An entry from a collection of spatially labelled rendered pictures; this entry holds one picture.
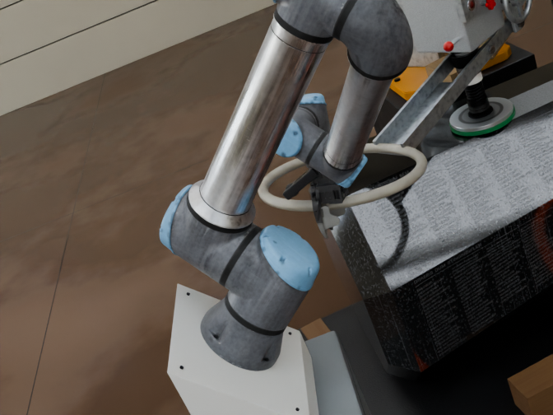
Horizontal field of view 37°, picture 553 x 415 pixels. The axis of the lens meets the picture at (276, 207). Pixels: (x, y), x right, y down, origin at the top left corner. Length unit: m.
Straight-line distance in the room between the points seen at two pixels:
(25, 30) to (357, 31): 7.61
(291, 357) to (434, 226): 0.92
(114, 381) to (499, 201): 2.04
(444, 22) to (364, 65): 1.18
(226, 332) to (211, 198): 0.30
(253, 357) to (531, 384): 1.30
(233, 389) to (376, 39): 0.77
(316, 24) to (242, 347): 0.71
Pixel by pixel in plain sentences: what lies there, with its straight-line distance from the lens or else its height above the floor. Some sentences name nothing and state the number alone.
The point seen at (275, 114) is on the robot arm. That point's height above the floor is 1.56.
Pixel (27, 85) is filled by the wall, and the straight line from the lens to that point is 9.06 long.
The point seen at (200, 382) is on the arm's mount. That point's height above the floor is 1.12.
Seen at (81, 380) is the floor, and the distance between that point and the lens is 4.08.
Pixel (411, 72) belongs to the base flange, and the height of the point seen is 0.78.
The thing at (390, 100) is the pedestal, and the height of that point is 0.74.
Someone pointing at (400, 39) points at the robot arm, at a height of 1.64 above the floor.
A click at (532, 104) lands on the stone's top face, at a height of 0.85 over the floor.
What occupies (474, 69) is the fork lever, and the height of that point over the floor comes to 1.07.
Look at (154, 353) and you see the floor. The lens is 3.96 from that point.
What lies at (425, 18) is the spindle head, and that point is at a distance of 2.66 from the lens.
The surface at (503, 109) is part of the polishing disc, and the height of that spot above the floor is 0.88.
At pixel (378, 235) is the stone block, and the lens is 2.64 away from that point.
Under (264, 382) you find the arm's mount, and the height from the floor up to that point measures 1.01.
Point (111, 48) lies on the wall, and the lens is 8.84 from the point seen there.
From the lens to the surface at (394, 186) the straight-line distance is 2.17.
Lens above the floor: 2.10
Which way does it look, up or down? 27 degrees down
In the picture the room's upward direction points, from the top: 23 degrees counter-clockwise
